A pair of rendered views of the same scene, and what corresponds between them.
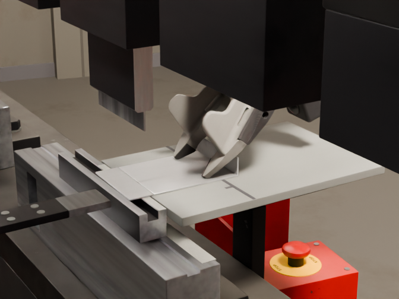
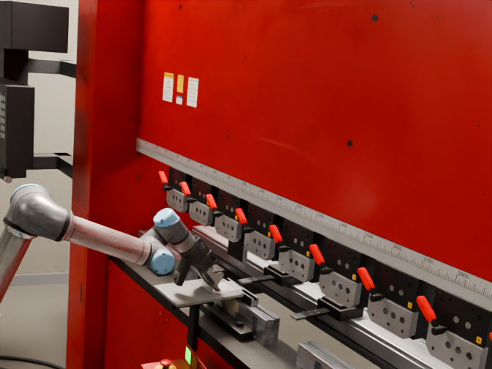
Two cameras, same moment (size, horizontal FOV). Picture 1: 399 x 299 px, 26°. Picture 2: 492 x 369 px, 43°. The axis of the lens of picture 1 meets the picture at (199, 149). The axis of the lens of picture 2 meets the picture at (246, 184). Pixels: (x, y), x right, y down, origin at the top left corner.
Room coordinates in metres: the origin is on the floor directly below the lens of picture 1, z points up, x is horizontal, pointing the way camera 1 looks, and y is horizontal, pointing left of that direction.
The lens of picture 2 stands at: (2.98, -0.02, 1.84)
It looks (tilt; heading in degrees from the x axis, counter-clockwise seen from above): 12 degrees down; 177
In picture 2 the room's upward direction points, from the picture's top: 5 degrees clockwise
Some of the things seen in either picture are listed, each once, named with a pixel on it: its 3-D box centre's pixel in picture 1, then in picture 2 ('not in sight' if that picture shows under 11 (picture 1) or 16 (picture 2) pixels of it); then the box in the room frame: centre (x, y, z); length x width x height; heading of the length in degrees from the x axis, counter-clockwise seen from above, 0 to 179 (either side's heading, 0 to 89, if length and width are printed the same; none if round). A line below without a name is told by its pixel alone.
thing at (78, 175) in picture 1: (108, 191); (239, 291); (0.85, 0.10, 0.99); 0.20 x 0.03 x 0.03; 32
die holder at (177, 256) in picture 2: not in sight; (166, 256); (0.35, -0.21, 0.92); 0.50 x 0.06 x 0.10; 32
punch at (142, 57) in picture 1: (119, 71); (237, 251); (0.82, 0.08, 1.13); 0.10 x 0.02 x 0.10; 32
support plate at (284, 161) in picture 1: (241, 167); (198, 291); (0.90, -0.05, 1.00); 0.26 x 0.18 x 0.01; 122
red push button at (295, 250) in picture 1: (295, 256); (165, 365); (1.07, -0.13, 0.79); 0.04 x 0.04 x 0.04
